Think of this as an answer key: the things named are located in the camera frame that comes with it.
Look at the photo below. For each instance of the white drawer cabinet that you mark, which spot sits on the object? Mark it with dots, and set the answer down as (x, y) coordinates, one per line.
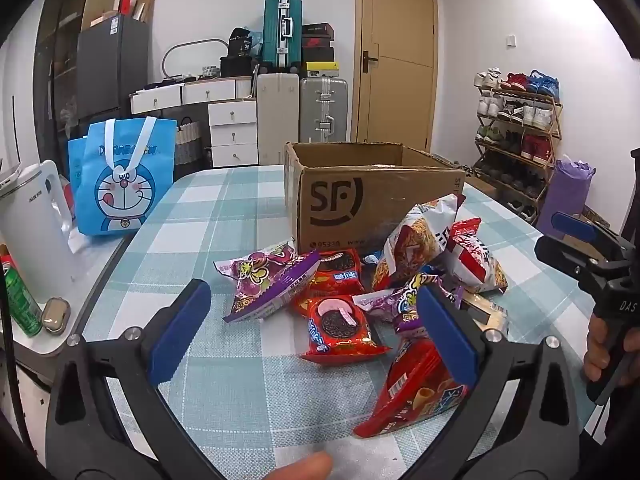
(232, 135)

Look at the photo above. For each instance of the red cookie packet brown cream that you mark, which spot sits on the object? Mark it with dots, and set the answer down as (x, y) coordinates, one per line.
(337, 265)

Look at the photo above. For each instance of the grey metal hoop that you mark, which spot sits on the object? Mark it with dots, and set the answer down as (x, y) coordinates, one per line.
(200, 41)

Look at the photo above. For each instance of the woven basket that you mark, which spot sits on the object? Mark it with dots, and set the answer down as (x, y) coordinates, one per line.
(189, 142)

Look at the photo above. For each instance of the purple flower print snack packet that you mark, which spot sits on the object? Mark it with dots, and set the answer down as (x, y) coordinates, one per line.
(260, 280)

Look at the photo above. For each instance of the teal suitcase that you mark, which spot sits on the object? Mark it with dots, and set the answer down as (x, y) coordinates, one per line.
(275, 35)

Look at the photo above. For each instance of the shoe rack with shoes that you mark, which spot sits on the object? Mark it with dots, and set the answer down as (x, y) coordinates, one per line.
(542, 117)

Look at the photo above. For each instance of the grey refrigerator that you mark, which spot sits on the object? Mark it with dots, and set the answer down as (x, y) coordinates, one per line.
(112, 70)

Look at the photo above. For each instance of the beige snack packet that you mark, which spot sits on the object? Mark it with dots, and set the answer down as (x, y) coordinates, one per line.
(492, 315)

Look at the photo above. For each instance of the white electric kettle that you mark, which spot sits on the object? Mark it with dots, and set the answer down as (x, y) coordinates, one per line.
(30, 240)

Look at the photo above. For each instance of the red white snack packet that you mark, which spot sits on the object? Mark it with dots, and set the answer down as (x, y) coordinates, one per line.
(475, 260)

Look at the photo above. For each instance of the silver suitcase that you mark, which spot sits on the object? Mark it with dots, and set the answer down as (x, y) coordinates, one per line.
(320, 105)

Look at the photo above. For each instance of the green drink can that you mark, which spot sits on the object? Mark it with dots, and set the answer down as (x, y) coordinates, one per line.
(22, 305)

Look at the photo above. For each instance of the blue cartoon tote bag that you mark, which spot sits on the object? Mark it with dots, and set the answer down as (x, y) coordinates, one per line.
(120, 190)

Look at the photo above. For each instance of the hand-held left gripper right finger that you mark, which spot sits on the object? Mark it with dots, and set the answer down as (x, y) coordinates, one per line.
(445, 340)

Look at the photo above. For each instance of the person's left hand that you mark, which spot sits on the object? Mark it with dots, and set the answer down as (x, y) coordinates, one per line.
(305, 467)

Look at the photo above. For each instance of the wooden door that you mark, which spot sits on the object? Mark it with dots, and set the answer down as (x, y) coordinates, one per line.
(400, 35)

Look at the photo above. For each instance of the stack of dark shoe boxes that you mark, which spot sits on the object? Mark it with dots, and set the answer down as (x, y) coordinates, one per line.
(317, 52)

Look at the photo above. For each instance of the teal checked tablecloth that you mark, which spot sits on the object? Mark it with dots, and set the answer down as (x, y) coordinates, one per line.
(250, 400)

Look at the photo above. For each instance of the brown cardboard box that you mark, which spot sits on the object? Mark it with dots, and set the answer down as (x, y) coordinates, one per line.
(390, 200)

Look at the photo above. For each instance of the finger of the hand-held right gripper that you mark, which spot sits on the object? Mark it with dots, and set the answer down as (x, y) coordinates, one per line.
(565, 257)
(575, 225)

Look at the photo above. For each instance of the purple cartoon letter snack packet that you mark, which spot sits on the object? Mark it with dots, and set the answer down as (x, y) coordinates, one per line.
(395, 305)

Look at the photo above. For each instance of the purple wrapped roll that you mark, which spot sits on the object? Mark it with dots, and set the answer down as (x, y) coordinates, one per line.
(565, 195)

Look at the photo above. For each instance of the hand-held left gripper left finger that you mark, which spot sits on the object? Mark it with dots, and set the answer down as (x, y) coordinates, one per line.
(177, 335)

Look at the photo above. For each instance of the person's right hand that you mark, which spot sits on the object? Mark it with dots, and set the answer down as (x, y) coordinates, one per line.
(597, 345)

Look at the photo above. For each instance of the dark glass cabinet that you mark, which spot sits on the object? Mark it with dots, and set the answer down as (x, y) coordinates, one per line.
(60, 35)

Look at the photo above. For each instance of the red cookie packet pink cream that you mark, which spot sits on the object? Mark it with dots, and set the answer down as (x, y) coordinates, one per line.
(335, 325)

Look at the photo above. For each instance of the black storage box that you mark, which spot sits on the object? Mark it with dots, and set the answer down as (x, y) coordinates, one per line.
(239, 66)

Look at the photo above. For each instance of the red snack bag blue label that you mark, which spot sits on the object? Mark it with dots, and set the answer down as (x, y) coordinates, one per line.
(410, 390)

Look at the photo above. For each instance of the small beige case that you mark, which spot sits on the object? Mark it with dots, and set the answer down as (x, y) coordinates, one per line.
(55, 315)

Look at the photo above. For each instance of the black printed bag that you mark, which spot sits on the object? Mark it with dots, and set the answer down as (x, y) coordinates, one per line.
(242, 45)

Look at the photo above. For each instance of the small brown cardboard carton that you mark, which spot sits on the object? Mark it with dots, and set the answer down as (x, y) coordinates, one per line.
(482, 186)

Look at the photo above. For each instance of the yellow black box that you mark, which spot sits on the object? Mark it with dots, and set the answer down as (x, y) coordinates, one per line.
(322, 66)

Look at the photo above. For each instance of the wooden shoe rack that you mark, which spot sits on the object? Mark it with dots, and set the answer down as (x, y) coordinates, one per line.
(556, 130)

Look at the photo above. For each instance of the cream suitcase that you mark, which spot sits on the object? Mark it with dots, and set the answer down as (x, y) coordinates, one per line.
(277, 120)

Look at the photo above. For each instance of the white red noodle snack bag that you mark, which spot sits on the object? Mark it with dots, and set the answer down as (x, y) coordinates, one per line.
(410, 240)

